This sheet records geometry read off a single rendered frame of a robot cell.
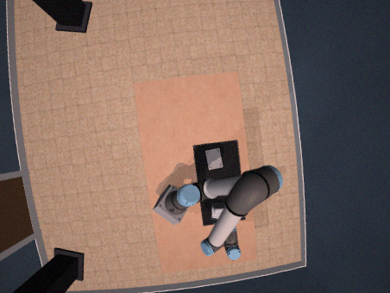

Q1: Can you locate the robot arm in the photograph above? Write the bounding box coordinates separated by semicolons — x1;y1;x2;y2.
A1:
165;165;283;260

